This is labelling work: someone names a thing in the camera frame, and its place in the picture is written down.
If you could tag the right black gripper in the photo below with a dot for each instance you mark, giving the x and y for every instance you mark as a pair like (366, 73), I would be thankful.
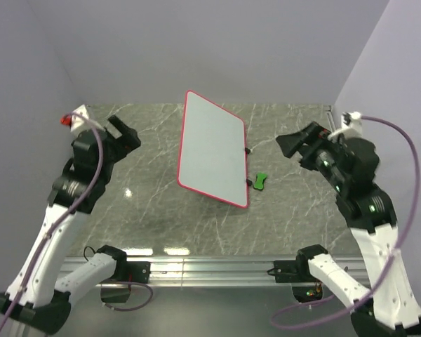
(315, 134)

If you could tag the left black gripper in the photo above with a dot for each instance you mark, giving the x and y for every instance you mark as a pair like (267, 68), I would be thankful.
(129, 140)

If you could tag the green whiteboard eraser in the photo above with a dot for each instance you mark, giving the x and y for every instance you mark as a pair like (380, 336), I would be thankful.
(259, 183)

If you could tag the red framed whiteboard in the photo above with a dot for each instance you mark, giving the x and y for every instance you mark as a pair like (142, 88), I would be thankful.
(212, 156)

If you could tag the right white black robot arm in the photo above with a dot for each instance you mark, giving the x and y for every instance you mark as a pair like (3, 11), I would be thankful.
(348, 162)

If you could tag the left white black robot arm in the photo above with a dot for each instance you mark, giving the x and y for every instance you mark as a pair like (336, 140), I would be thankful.
(38, 297)

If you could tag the right side aluminium rail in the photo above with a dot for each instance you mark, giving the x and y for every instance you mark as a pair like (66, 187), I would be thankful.
(330, 116)

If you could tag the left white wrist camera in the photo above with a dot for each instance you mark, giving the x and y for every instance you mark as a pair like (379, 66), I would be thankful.
(80, 120)

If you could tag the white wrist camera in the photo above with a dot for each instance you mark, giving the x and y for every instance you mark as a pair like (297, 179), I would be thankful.
(80, 120)
(351, 127)

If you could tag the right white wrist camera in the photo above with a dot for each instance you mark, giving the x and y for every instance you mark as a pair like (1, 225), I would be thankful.
(351, 127)

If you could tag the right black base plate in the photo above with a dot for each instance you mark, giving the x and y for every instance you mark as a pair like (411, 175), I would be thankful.
(291, 271)

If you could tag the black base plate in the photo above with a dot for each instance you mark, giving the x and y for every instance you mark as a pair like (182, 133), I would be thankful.
(132, 271)
(291, 271)

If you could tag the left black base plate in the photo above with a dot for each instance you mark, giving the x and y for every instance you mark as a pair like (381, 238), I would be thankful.
(132, 271)

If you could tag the aluminium mounting rail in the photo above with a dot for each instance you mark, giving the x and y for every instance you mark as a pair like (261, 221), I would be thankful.
(209, 271)

